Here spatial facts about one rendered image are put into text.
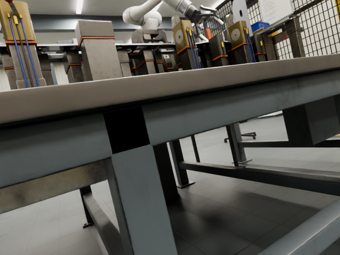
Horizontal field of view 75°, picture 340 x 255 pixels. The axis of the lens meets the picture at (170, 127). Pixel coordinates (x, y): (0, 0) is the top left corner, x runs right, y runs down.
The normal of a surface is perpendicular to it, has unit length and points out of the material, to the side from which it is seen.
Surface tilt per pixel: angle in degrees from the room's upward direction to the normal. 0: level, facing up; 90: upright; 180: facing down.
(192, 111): 90
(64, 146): 90
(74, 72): 90
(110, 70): 90
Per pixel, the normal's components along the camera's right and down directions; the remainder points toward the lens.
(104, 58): 0.51, -0.10
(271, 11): -0.83, 0.21
